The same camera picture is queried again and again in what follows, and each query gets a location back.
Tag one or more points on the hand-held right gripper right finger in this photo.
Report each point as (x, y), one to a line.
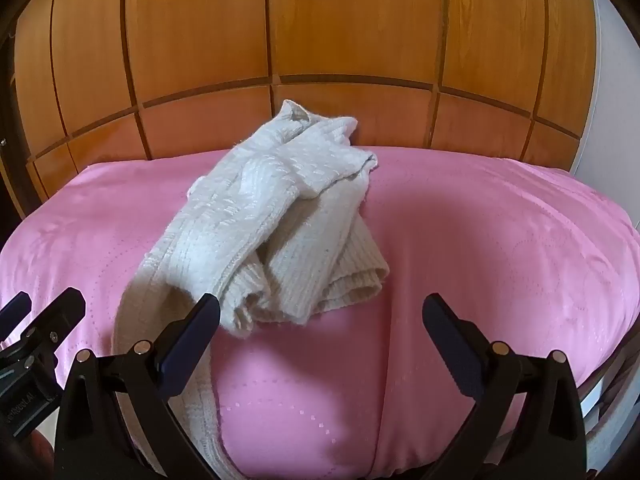
(456, 347)

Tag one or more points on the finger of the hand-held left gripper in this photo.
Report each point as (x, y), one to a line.
(14, 312)
(62, 312)

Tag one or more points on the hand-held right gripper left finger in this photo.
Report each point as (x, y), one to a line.
(186, 347)

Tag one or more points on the white knit sweater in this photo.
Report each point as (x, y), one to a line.
(280, 195)

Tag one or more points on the pink bed cover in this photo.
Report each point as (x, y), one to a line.
(475, 240)

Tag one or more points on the wooden wardrobe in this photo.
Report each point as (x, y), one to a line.
(350, 25)

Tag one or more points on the dark wooden bed frame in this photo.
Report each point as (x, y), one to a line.
(607, 375)

